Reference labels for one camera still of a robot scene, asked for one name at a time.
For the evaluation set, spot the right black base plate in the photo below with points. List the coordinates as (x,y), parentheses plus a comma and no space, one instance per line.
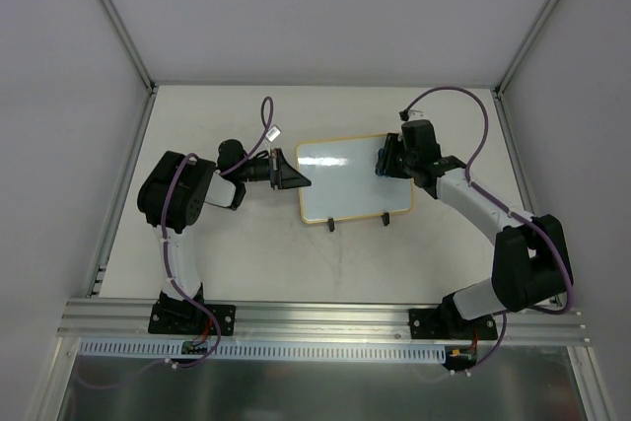
(426,324)

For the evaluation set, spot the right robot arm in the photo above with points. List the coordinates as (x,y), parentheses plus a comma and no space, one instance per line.
(530,257)

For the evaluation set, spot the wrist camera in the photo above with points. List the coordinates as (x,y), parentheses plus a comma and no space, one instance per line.
(273,133)
(411,114)

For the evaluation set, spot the left aluminium frame post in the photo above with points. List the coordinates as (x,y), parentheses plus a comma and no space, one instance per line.
(124,37)

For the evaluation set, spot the right aluminium frame post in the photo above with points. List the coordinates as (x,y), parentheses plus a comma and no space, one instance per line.
(535,29)

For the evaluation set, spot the aluminium rail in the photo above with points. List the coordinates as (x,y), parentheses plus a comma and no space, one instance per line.
(314,322)

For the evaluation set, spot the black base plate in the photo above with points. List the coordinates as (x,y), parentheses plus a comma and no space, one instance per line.
(183,318)
(426,324)

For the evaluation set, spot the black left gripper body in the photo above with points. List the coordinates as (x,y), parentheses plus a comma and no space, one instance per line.
(276,170)

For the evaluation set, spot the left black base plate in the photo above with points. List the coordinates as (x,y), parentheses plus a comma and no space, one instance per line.
(183,318)

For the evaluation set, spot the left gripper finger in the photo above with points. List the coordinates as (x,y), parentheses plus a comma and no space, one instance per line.
(291,185)
(285,173)

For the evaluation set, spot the aluminium frame post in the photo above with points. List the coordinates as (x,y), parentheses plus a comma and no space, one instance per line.
(124,37)
(535,29)

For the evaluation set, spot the whiteboard stand with black feet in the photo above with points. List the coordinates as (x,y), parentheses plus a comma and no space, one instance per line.
(385,218)

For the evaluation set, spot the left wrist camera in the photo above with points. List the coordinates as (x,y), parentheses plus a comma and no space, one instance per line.
(273,133)

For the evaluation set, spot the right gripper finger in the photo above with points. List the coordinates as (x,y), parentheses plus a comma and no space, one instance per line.
(394,169)
(391,148)

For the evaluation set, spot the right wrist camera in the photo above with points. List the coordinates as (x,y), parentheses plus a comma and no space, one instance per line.
(411,114)

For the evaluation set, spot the yellow framed whiteboard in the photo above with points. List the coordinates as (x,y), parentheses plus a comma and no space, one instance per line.
(345,185)

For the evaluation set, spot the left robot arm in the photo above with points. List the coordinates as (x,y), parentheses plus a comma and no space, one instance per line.
(172,199)

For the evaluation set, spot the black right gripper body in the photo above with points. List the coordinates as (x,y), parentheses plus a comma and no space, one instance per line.
(389,156)

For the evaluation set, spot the blue whiteboard eraser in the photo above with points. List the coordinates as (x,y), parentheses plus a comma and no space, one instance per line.
(380,162)

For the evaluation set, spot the white slotted cable duct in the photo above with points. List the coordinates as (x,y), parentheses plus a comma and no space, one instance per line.
(232,349)

